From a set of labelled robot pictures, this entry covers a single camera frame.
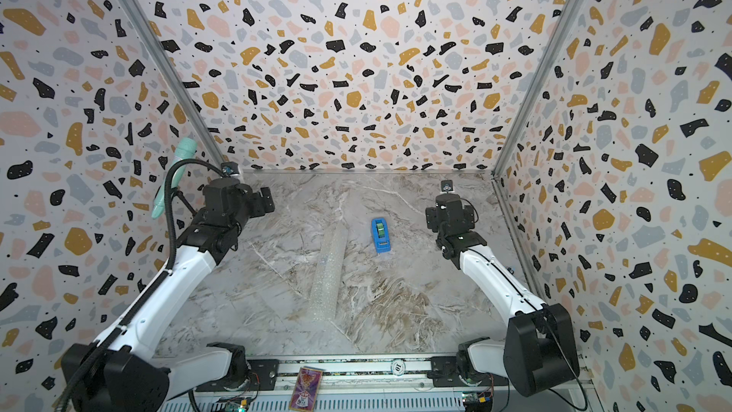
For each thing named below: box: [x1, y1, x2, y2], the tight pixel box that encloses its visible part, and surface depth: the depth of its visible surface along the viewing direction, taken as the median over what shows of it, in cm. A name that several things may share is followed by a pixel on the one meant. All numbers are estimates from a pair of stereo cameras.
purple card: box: [288, 367, 324, 412], surface depth 72 cm
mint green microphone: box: [150, 137, 198, 220], surface depth 79 cm
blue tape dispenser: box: [370, 217, 392, 254], surface depth 100 cm
